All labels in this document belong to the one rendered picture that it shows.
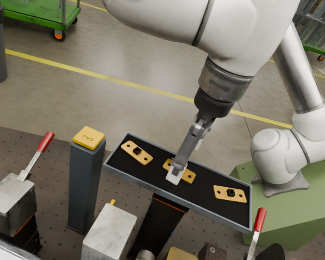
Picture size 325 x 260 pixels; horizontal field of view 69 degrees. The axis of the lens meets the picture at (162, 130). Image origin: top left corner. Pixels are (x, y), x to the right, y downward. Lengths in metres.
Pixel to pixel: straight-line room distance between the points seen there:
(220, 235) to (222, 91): 0.82
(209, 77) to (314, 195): 0.82
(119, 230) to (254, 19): 0.46
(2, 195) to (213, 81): 0.53
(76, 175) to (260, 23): 0.58
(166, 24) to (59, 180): 0.88
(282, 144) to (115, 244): 0.69
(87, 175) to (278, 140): 0.69
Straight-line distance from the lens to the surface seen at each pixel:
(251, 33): 0.38
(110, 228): 0.55
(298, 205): 1.13
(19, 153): 1.23
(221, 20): 0.37
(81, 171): 0.69
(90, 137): 0.63
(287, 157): 1.00
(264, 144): 0.97
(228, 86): 0.42
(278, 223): 1.11
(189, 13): 0.37
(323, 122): 1.00
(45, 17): 3.96
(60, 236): 0.99
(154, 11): 0.37
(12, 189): 0.67
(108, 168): 0.57
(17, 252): 0.66
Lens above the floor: 1.60
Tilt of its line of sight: 38 degrees down
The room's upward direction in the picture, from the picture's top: 20 degrees clockwise
